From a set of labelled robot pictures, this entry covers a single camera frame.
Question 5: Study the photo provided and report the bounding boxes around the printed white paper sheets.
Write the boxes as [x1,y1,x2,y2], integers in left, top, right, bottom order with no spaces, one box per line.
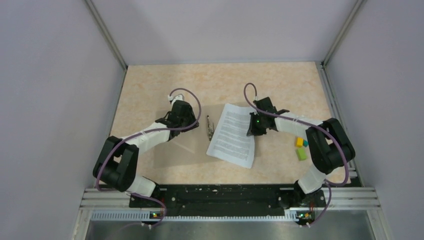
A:
[206,103,255,169]

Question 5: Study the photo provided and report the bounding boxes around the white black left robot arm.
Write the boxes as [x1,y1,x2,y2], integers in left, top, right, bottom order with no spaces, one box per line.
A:
[92,99,199,207]

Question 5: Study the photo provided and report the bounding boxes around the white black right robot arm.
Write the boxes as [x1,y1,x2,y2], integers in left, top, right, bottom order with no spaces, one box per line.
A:
[247,97,356,206]

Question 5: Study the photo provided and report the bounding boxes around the metal folder clip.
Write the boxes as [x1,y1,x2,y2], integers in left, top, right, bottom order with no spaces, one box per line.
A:
[206,115,215,141]

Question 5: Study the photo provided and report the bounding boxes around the yellow block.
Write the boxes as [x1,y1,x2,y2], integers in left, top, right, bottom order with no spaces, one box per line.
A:
[295,137,304,148]

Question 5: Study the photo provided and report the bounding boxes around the green block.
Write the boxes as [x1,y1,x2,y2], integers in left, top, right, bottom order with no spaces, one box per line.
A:
[295,147,308,161]

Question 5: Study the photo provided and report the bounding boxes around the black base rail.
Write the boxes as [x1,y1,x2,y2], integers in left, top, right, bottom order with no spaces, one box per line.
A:
[129,184,326,217]

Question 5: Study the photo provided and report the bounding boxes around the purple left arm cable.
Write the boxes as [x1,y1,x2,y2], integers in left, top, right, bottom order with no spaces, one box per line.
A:
[95,87,202,229]

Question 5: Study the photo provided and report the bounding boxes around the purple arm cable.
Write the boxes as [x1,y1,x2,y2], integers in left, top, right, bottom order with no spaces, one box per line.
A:
[243,82,351,228]
[95,87,202,229]

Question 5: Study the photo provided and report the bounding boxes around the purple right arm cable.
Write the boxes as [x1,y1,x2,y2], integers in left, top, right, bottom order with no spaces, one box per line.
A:
[243,82,351,228]

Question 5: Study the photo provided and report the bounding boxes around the white slotted cable duct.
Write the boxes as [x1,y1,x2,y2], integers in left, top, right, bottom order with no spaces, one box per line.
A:
[90,210,299,222]

